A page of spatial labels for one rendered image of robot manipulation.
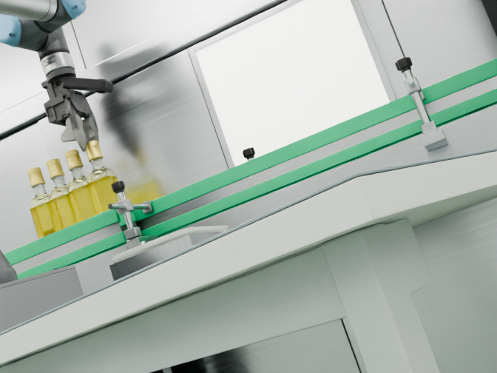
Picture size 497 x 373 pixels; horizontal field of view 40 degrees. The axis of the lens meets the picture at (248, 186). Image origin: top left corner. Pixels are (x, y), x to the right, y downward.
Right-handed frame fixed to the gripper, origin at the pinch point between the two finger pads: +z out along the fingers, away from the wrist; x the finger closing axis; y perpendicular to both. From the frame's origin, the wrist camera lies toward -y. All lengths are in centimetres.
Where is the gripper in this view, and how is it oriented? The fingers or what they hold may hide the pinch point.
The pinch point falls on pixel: (91, 146)
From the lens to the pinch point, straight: 169.9
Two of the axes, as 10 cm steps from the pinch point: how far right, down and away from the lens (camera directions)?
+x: -3.3, -0.3, -9.4
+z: 3.3, 9.3, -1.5
